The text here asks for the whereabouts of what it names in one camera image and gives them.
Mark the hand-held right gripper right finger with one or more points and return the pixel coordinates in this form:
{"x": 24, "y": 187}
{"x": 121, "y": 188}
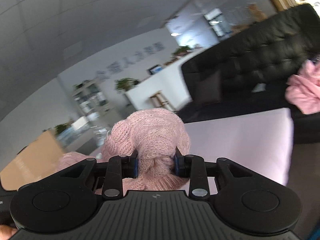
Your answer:
{"x": 176, "y": 167}

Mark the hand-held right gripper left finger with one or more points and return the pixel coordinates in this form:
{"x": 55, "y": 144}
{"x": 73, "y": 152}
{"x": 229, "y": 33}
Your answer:
{"x": 135, "y": 167}

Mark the pink knitted sweater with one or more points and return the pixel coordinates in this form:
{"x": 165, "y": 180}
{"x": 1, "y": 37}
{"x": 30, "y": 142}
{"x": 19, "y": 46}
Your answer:
{"x": 150, "y": 135}

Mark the person's left hand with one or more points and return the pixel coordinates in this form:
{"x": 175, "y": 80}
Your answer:
{"x": 6, "y": 232}

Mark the brown cardboard box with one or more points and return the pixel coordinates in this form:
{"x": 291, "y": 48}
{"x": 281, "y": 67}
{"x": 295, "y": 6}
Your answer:
{"x": 32, "y": 160}

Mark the wooden stool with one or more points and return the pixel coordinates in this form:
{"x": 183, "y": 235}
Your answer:
{"x": 162, "y": 101}

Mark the white display shelf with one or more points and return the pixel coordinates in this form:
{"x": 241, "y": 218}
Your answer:
{"x": 91, "y": 100}

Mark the potted green plant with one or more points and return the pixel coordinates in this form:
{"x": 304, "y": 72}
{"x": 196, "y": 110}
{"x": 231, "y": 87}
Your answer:
{"x": 61, "y": 129}
{"x": 182, "y": 50}
{"x": 127, "y": 83}

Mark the white reception counter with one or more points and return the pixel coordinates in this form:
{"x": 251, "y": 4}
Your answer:
{"x": 170, "y": 80}

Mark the small framed screen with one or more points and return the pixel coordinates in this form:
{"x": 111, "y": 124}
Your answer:
{"x": 155, "y": 70}

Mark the small white item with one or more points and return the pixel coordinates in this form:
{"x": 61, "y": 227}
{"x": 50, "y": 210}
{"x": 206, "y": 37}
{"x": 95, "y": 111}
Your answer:
{"x": 258, "y": 88}

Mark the black tufted sofa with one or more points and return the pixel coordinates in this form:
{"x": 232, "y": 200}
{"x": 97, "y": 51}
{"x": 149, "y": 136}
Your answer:
{"x": 262, "y": 62}

